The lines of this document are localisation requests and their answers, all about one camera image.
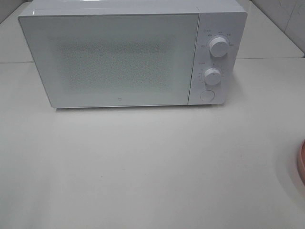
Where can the round white door button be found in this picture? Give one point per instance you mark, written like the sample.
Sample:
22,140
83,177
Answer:
207,96

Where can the pink round plate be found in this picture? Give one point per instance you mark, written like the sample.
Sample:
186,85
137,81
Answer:
301,162

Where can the white microwave door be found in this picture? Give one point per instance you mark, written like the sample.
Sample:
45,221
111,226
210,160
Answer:
116,60

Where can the white lower timer knob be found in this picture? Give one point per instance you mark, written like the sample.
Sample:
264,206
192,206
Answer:
212,76

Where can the white upper power knob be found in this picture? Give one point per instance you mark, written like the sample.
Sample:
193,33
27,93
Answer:
218,46

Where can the white microwave oven body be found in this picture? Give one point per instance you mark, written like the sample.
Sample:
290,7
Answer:
216,17

